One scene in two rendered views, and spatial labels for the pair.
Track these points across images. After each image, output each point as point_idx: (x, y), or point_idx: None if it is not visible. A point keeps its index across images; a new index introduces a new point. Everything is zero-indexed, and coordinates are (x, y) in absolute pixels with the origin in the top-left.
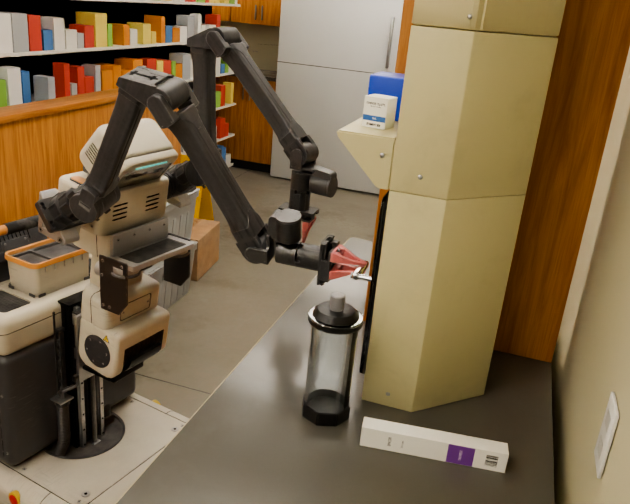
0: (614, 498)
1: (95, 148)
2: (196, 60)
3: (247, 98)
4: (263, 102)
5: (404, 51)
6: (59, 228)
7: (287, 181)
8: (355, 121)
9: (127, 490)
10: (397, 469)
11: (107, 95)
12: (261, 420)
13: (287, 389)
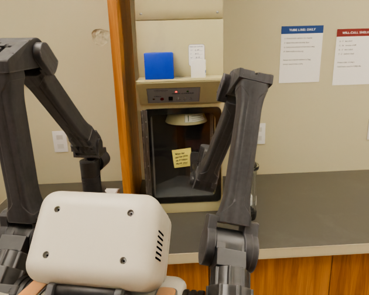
0: (281, 136)
1: (160, 234)
2: (16, 90)
3: None
4: (73, 112)
5: (119, 40)
6: None
7: None
8: (194, 78)
9: (360, 243)
10: (259, 196)
11: None
12: (270, 228)
13: (237, 229)
